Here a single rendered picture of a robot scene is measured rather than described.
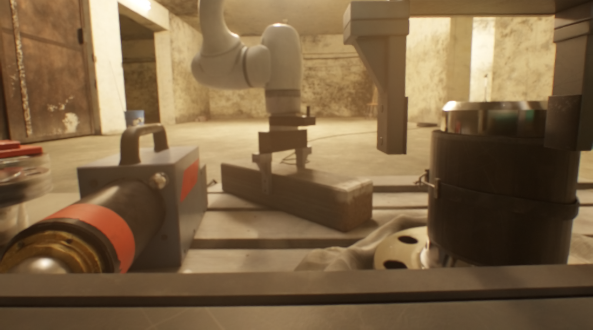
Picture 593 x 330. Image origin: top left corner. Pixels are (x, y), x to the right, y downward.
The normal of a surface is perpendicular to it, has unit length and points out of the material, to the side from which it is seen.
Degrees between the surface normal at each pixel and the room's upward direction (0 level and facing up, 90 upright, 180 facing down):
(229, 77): 123
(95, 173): 90
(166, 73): 90
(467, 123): 90
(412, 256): 0
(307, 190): 90
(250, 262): 0
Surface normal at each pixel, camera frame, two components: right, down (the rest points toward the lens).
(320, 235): -0.02, -0.99
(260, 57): -0.36, 0.04
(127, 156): 0.15, -0.07
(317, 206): -0.70, 0.11
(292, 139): 0.72, 0.07
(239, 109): -0.03, 0.13
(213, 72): -0.27, 0.58
